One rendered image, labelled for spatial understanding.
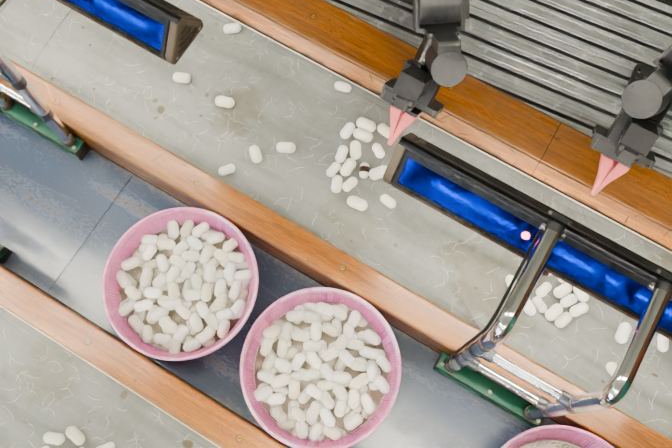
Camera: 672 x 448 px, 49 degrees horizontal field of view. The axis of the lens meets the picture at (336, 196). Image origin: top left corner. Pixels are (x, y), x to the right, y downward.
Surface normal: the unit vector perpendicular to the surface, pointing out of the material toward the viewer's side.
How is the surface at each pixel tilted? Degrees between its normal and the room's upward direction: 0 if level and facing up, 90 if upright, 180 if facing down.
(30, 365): 0
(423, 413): 0
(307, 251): 0
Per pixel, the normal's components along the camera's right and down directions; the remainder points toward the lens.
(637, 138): -0.33, 0.29
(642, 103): -0.54, 0.15
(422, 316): 0.00, -0.32
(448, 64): 0.06, 0.47
